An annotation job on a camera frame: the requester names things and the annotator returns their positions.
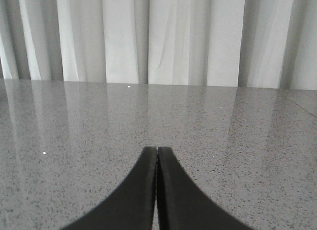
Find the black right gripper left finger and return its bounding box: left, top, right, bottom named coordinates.
left=64, top=146, right=158, bottom=230

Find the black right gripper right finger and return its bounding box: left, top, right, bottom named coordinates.
left=157, top=147, right=250, bottom=230

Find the grey pleated curtain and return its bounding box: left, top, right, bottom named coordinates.
left=0, top=0, right=317, bottom=90

